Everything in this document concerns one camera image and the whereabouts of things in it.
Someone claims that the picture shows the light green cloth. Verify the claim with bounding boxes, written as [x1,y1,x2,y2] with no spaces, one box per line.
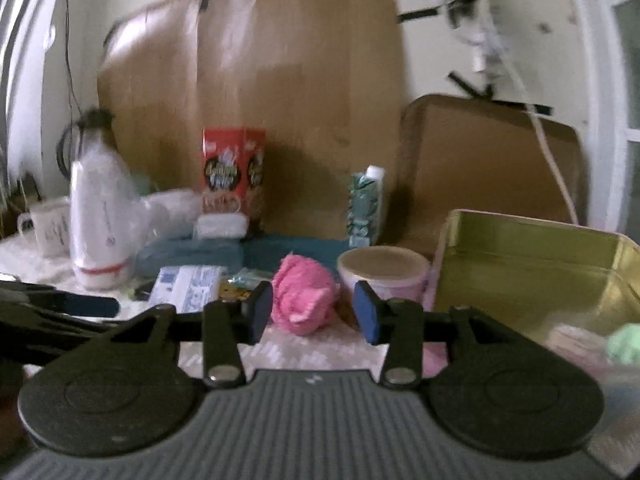
[606,324,640,365]

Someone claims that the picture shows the white printed tissue pack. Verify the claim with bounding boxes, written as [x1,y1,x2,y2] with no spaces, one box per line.
[148,266,227,314]

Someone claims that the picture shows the white mug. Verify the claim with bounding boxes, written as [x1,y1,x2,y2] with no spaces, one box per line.
[17,197,70,258]

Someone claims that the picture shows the teal blue cloth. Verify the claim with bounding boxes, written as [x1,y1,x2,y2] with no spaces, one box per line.
[134,234,349,280]

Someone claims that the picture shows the white rolled towel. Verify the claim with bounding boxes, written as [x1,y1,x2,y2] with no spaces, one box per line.
[193,212,250,240]

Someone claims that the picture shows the white bottle with red band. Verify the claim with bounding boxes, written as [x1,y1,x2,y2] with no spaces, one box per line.
[70,107,136,290]

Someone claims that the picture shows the clear plastic bag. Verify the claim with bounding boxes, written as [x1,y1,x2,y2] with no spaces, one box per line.
[130,188,201,247]

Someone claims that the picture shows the red snack box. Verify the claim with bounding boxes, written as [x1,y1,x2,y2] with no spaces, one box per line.
[202,127,266,231]

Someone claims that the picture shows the gold pink tin box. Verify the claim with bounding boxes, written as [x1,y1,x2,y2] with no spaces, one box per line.
[423,210,639,376]

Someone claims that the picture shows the large brown cardboard sheet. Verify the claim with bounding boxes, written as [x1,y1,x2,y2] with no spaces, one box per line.
[96,0,405,240]

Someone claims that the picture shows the white power strip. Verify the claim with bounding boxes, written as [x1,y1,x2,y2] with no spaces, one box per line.
[398,0,501,78]

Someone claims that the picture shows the white framed frosted glass door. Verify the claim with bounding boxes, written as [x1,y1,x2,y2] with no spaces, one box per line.
[574,0,639,240]

